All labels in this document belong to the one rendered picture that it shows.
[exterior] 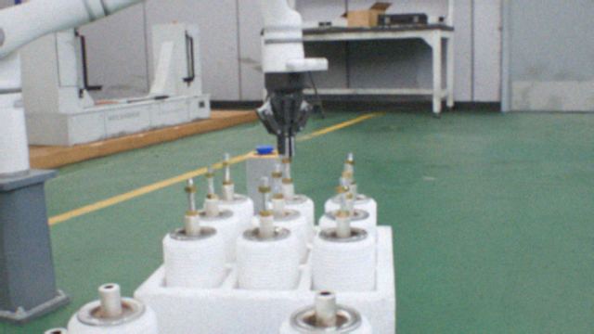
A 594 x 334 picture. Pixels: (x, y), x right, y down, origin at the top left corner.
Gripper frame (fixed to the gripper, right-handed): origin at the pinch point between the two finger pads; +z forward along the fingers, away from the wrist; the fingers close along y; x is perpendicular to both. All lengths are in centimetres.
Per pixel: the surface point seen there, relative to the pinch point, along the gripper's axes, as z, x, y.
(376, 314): 19.7, 32.9, 13.8
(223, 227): 11.4, 2.8, 17.7
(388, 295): 17.2, 33.4, 11.7
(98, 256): 36, -70, 7
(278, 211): 9.3, 8.3, 9.8
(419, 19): -46, -225, -363
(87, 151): 32, -240, -71
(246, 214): 12.5, -4.4, 6.7
